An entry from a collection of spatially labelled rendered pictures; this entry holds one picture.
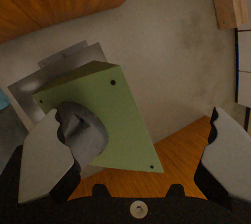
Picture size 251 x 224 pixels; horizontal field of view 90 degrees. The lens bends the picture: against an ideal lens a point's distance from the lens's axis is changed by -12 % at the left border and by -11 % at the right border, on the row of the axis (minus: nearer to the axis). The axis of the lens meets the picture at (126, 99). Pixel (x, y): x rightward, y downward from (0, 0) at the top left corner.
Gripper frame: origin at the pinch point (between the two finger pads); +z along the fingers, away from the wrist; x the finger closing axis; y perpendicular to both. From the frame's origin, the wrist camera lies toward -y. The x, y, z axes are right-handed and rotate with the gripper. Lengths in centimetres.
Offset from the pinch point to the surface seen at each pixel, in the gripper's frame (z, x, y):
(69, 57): 32.5, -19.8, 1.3
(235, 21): 173, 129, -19
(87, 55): 34.8, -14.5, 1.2
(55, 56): 111, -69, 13
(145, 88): 142, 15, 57
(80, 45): 122, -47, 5
